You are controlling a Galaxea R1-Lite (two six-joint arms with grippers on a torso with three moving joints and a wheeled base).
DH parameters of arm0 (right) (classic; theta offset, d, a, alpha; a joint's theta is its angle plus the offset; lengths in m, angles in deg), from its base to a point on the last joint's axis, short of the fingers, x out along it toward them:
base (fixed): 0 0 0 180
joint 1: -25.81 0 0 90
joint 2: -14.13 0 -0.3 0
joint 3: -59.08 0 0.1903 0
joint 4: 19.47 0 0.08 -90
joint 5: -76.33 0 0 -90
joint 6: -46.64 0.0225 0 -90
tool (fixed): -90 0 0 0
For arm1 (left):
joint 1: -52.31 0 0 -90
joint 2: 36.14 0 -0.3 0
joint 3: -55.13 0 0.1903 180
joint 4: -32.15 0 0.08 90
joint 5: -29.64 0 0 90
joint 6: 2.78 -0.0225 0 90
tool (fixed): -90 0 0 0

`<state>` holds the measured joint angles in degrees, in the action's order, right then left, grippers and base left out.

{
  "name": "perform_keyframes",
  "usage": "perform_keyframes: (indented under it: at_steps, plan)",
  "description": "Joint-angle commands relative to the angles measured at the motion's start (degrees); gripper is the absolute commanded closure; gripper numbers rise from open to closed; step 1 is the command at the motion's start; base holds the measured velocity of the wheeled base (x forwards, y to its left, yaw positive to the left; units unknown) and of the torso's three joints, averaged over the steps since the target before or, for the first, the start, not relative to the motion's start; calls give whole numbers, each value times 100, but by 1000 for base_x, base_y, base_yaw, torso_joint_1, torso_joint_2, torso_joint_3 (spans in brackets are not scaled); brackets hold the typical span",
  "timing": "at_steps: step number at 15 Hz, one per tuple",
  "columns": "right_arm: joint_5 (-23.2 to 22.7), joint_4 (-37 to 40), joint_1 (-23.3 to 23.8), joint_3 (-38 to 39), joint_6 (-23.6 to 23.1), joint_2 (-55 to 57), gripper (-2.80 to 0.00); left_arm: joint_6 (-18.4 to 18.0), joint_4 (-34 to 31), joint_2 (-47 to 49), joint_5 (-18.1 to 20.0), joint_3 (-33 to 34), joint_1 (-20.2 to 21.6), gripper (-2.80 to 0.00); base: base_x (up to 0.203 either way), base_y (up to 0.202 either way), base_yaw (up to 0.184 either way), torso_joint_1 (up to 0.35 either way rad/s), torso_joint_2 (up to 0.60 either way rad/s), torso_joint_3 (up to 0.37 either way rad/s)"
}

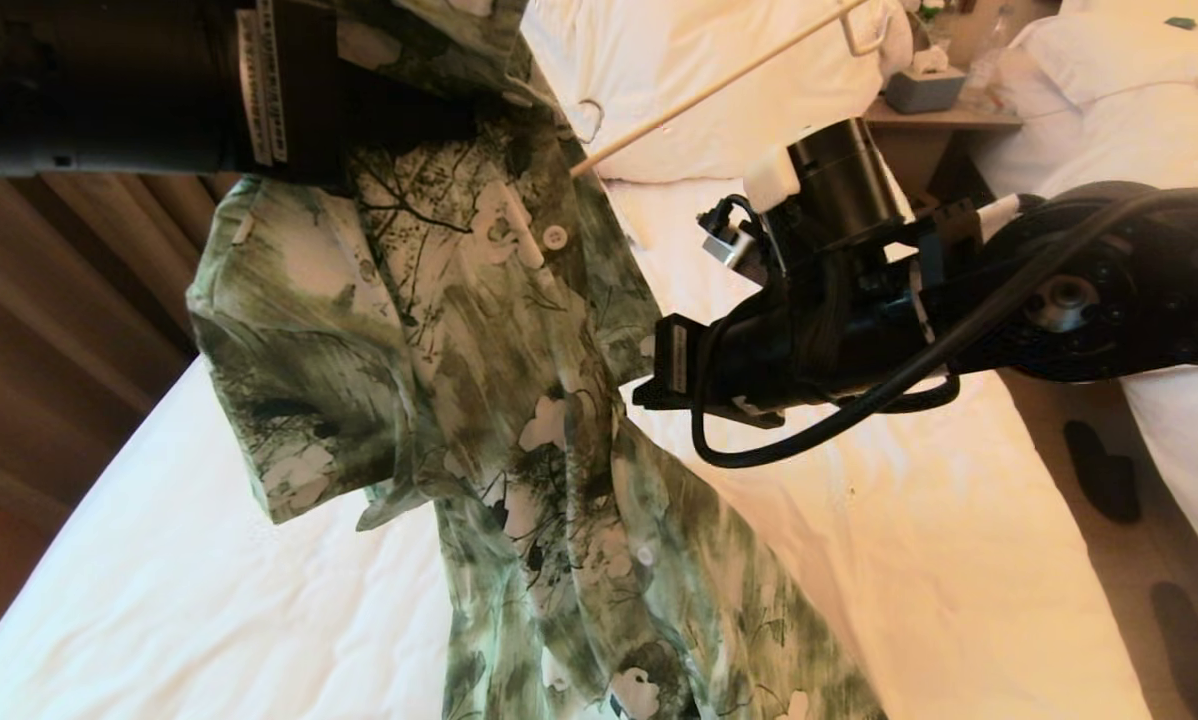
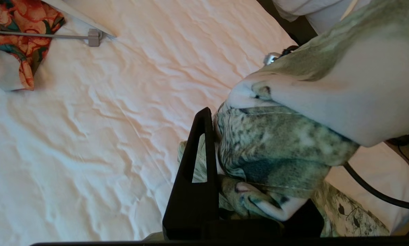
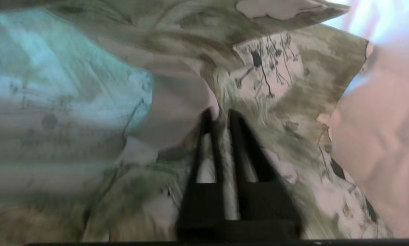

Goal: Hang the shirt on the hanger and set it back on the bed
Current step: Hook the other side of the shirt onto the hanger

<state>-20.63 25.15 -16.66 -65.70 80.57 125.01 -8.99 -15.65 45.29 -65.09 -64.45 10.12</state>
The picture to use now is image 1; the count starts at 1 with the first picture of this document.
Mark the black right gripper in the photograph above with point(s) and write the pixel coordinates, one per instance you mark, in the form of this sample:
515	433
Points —
809	340

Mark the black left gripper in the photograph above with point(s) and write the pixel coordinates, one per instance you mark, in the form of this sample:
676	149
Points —
309	90

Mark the green floral shirt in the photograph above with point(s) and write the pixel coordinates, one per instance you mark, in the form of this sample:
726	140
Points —
479	400

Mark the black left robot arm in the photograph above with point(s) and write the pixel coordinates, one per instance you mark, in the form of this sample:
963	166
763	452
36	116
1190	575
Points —
79	90

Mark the white clip hanger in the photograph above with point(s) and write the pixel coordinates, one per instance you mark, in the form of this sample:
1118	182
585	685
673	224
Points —
600	118

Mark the large white pillow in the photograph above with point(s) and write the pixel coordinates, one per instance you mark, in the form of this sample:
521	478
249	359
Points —
759	120

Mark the wooden nightstand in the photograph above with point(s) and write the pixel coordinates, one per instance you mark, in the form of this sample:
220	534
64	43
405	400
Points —
959	118

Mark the grey tissue box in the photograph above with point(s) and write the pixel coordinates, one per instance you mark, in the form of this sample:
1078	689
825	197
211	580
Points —
924	92

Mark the black slipper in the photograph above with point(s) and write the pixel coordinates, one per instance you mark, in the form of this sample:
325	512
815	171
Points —
1104	480

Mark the clear plastic bottle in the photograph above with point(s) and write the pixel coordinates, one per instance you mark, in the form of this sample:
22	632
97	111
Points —
989	58

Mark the white flowers in vase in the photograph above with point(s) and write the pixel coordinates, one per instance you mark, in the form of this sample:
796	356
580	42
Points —
927	10

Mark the white bed mattress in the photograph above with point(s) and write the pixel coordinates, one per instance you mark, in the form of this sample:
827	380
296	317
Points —
1189	440

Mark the white duvet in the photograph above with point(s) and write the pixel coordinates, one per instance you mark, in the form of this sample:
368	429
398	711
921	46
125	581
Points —
1139	100

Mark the small green card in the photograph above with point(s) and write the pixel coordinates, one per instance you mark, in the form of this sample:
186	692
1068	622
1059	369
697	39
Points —
1180	23

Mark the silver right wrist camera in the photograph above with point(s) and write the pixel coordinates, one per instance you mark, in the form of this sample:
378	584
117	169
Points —
729	240

